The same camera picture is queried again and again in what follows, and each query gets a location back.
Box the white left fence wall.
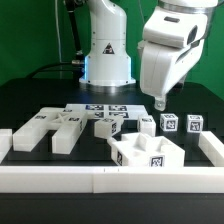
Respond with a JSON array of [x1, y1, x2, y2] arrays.
[[0, 129, 12, 163]]

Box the white chair back part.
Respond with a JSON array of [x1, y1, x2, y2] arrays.
[[13, 108, 88, 154]]

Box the white paper tag sheet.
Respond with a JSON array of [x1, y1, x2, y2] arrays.
[[66, 104, 147, 120]]

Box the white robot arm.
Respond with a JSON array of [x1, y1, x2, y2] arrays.
[[80, 0, 224, 111]]

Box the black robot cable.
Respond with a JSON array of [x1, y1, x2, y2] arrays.
[[25, 0, 86, 79]]

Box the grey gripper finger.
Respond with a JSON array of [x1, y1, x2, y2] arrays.
[[154, 96, 166, 111]]

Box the white chair seat part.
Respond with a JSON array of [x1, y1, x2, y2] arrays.
[[108, 132, 185, 168]]

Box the white tagged cube far right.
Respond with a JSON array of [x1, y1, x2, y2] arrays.
[[186, 115, 204, 133]]

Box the white thin cable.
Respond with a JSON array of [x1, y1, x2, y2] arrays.
[[54, 0, 64, 80]]

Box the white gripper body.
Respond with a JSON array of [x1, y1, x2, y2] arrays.
[[140, 40, 204, 97]]

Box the white front fence wall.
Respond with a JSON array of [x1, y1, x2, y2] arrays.
[[0, 166, 224, 193]]

